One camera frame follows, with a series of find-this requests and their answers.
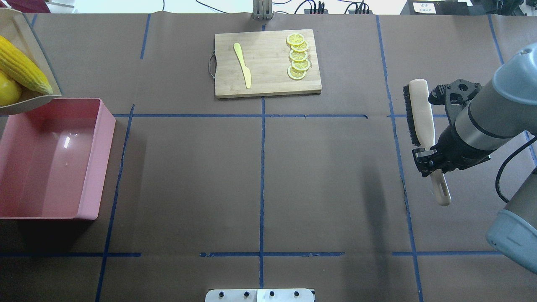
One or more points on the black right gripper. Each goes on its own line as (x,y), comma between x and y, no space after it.
(458,146)

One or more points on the white hand brush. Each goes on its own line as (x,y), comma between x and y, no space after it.
(422,130)

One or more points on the yellow lemon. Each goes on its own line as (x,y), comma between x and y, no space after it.
(10,90)

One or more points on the yellow corn cob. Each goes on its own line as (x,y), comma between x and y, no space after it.
(22,69)

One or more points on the beige plastic dustpan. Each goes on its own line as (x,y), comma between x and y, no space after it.
(16,27)

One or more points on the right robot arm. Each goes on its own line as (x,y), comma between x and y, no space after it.
(460,124)

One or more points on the pink plastic bin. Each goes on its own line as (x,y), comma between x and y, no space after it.
(54,160)

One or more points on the lemon slice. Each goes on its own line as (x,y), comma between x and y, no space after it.
(300,48)
(296,74)
(296,56)
(301,65)
(295,39)

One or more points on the bamboo cutting board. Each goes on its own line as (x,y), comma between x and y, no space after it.
(266,55)

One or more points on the yellow-green plastic knife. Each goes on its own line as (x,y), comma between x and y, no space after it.
(245,70)

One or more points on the aluminium frame post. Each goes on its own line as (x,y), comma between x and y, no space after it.
(262,9)

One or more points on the metal base plate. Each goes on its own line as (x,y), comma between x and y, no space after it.
(261,295)

